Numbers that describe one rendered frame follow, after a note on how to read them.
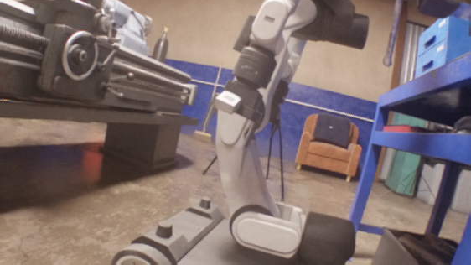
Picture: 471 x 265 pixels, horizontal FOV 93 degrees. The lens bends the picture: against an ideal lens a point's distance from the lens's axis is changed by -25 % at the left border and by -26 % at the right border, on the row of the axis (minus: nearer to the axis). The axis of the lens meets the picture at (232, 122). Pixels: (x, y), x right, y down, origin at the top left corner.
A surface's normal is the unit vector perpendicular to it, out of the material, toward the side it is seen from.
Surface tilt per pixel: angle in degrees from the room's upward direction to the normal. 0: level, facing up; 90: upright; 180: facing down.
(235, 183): 90
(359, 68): 90
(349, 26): 113
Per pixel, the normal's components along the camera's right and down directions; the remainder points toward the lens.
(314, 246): -0.25, -0.02
